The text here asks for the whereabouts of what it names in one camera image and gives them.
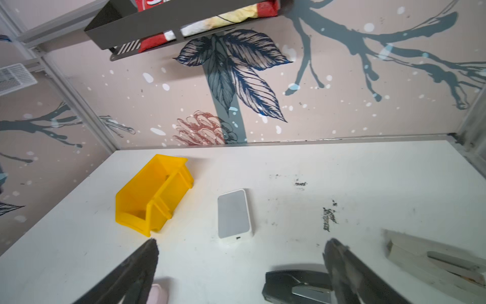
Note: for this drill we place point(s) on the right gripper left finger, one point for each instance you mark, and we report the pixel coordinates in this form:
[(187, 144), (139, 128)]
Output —
[(130, 282)]

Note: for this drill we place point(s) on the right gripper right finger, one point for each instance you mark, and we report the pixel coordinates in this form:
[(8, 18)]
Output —
[(353, 281)]

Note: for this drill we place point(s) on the yellow plastic bin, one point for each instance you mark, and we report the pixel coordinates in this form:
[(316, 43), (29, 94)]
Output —
[(151, 197)]

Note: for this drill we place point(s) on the pink rectangular case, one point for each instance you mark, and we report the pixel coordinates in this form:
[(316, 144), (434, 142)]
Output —
[(157, 295)]

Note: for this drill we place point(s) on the grey stapler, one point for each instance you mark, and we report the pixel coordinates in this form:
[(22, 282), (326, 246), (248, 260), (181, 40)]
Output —
[(451, 270)]

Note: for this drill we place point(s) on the white grey power bank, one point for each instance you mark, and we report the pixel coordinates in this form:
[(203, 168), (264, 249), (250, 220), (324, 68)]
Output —
[(234, 219)]

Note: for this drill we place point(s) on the red cassava chips bag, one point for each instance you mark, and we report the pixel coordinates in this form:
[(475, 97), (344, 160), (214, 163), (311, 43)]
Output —
[(263, 9)]

